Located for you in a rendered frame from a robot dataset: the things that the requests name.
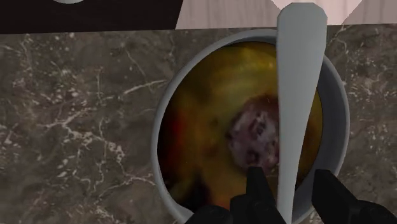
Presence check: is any grey bowl with yellow soup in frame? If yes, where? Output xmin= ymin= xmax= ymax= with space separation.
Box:
xmin=151 ymin=29 xmax=351 ymax=224

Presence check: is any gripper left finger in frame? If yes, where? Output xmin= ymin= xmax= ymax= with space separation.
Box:
xmin=185 ymin=166 xmax=287 ymax=224

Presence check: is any grey spoon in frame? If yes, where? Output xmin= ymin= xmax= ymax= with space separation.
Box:
xmin=275 ymin=2 xmax=328 ymax=224

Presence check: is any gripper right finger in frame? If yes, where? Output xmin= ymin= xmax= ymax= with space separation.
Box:
xmin=311 ymin=169 xmax=397 ymax=224

